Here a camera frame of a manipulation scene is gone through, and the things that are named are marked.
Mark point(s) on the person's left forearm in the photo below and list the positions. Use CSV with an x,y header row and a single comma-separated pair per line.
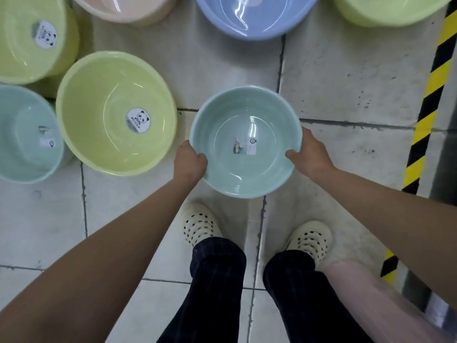
x,y
107,260

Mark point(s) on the small teal plastic basin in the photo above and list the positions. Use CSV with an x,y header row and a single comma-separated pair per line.
x,y
246,114

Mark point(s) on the large teal plastic basin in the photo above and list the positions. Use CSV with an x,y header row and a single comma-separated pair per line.
x,y
21,139

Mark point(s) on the person's left hand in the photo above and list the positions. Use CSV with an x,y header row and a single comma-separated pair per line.
x,y
187,164

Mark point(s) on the blue plastic basin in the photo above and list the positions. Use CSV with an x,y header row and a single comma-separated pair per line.
x,y
250,17

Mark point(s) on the cream perforated right clog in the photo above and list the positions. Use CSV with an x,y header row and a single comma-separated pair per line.
x,y
312,239

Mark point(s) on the pink plastic basin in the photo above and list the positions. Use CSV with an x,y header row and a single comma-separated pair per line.
x,y
125,7

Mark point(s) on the yellow-green basin with panda sticker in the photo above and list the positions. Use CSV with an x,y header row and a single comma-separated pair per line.
x,y
107,89
21,39

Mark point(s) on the person's right thumb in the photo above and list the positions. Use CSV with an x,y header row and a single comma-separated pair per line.
x,y
293,155

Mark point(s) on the cream perforated clog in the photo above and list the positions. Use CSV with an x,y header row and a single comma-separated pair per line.
x,y
312,239
199,225

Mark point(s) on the person's right hand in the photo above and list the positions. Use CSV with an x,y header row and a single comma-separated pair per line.
x,y
312,157

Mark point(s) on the yellow black hazard tape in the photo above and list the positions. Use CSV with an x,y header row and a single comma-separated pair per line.
x,y
426,103

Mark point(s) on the person's right forearm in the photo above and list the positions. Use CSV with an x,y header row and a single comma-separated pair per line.
x,y
392,221

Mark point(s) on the yellow-green plastic basin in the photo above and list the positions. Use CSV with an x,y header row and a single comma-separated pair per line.
x,y
385,10

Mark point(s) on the cream perforated left clog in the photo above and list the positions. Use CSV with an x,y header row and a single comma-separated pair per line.
x,y
199,225

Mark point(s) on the dark checked trousers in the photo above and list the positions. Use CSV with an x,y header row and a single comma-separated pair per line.
x,y
217,282

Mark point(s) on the person's left thumb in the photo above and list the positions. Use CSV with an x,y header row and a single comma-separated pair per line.
x,y
202,159

